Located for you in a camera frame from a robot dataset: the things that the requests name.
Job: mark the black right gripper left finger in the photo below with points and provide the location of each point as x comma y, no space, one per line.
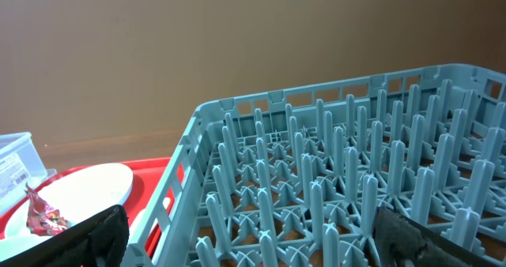
100,240

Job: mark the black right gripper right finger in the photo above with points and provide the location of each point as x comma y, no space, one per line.
401,241

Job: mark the light blue plate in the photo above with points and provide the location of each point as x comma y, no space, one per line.
86,192

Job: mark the red snack wrapper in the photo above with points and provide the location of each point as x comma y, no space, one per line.
43,219

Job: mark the white plastic fork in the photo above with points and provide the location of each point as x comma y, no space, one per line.
134,225

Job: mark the clear plastic waste bin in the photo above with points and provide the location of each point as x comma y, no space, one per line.
20,166

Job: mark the grey dishwasher rack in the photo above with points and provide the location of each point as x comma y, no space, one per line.
295,176

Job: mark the red plastic tray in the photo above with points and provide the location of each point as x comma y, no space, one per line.
147,174

